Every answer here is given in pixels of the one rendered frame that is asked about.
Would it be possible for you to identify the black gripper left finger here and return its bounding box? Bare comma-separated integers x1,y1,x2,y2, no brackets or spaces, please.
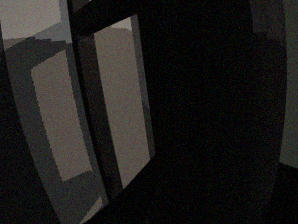
84,155,165,224

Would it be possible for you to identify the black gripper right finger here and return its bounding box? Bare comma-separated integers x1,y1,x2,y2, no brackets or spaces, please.
265,163,298,224

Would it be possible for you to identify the dark grey mat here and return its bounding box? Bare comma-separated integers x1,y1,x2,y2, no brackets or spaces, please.
0,14,156,224

